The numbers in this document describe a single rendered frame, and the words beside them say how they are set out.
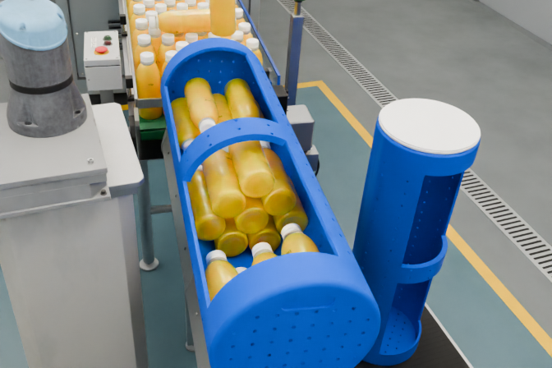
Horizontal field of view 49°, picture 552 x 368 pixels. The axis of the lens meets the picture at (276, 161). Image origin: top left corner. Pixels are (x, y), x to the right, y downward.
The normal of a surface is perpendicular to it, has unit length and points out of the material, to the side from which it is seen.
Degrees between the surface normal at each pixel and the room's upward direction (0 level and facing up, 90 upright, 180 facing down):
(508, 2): 90
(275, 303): 90
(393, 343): 0
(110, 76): 90
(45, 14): 7
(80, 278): 90
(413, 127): 0
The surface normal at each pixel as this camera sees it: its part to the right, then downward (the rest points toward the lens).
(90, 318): 0.35, 0.56
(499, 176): 0.07, -0.81
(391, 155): -0.76, 0.33
